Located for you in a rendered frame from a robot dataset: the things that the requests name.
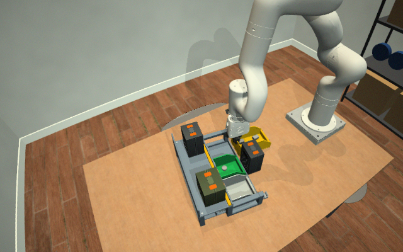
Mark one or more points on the grey metal shelf rack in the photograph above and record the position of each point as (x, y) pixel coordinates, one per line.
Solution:
(192, 165)

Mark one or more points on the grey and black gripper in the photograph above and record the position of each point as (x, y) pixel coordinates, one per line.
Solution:
(235, 129)

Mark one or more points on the olive green case with orange latches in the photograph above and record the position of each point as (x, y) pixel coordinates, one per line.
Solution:
(211, 186)

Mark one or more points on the yellow bin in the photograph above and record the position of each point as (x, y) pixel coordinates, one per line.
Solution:
(263, 141)

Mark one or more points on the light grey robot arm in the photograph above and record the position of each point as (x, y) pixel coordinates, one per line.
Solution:
(247, 97)

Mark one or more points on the grey open bin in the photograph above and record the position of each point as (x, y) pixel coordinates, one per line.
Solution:
(239, 187)

